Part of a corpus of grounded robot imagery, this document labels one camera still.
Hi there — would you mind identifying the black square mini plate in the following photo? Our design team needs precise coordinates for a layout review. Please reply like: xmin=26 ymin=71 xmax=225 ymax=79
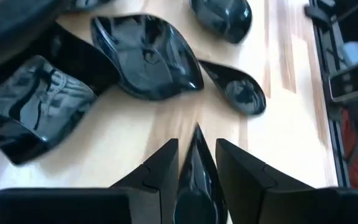
xmin=0 ymin=54 xmax=98 ymax=166

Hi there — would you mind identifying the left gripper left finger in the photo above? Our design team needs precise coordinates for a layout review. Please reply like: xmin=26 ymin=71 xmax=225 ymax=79
xmin=109 ymin=138 xmax=180 ymax=224

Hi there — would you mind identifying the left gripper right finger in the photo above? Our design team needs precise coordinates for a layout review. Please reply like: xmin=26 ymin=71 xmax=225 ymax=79
xmin=215 ymin=139 xmax=316 ymax=224

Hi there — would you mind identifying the small black silver camera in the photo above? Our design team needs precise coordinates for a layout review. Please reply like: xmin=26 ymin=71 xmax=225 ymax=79
xmin=327 ymin=63 xmax=358 ymax=103

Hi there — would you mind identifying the large black bowl right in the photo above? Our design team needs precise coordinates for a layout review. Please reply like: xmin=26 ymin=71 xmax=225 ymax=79
xmin=188 ymin=0 xmax=253 ymax=44

